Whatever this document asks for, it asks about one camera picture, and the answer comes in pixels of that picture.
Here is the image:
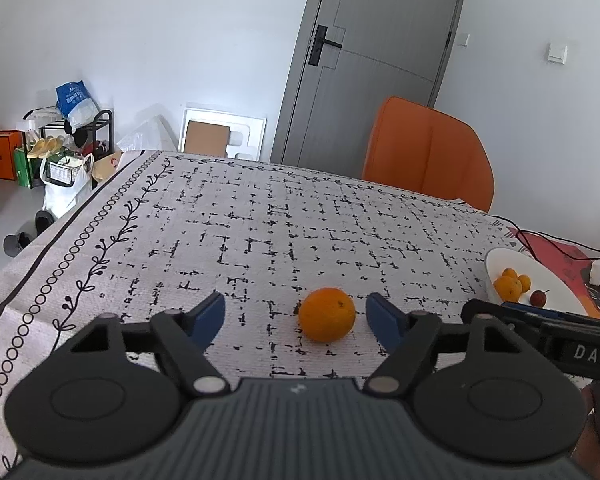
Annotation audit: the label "grey door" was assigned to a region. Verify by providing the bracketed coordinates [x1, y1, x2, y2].
[270, 0, 473, 181]

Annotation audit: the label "black cable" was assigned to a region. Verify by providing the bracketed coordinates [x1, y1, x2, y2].
[489, 215, 600, 265]

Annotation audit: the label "black metal rack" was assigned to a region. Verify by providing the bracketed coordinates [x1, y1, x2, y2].
[22, 107, 115, 183]

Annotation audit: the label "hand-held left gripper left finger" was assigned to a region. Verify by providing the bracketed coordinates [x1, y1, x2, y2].
[70, 291, 231, 396]

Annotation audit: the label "large orange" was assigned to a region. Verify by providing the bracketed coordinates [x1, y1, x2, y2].
[298, 287, 357, 344]

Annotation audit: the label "white foam frame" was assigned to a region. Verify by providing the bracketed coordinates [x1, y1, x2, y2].
[179, 105, 267, 162]

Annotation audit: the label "yellow slippers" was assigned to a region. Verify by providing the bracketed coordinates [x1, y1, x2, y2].
[27, 136, 66, 158]

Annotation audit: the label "brown cardboard sheet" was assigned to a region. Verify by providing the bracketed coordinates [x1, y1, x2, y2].
[185, 120, 231, 157]

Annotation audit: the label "blue and white bag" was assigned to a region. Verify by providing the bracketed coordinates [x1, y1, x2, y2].
[55, 81, 101, 130]

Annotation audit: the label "medium tangerine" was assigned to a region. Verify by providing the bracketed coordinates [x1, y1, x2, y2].
[494, 276, 523, 303]

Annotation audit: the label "person's right hand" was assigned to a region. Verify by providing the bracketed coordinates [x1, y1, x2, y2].
[571, 382, 600, 480]

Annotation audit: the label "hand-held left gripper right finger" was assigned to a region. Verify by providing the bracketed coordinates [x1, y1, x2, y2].
[362, 292, 528, 396]

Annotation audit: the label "beige paper bag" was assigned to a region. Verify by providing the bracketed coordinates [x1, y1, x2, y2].
[91, 151, 126, 184]

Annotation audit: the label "green shopping bag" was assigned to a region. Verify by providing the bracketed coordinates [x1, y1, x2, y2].
[13, 145, 43, 190]

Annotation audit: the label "wire basket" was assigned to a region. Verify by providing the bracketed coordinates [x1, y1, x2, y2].
[47, 160, 79, 186]

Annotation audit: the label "black door handle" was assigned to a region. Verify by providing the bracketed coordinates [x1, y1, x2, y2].
[307, 25, 343, 67]

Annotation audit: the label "white plate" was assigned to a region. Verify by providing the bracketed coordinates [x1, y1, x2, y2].
[484, 247, 600, 318]

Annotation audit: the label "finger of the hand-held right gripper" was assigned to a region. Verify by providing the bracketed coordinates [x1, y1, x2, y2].
[460, 299, 600, 333]

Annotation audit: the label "red mat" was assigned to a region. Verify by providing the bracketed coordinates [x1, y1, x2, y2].
[505, 227, 600, 313]

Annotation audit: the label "orange chair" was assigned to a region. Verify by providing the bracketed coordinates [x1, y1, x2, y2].
[362, 96, 496, 213]

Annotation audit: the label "white patterned tablecloth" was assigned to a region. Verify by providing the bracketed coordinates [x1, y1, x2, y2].
[0, 149, 523, 480]

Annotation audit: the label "clear plastic bag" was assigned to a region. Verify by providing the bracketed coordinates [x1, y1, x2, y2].
[117, 105, 179, 153]

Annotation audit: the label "white plastic bag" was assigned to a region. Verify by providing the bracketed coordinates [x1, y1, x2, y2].
[40, 152, 94, 219]

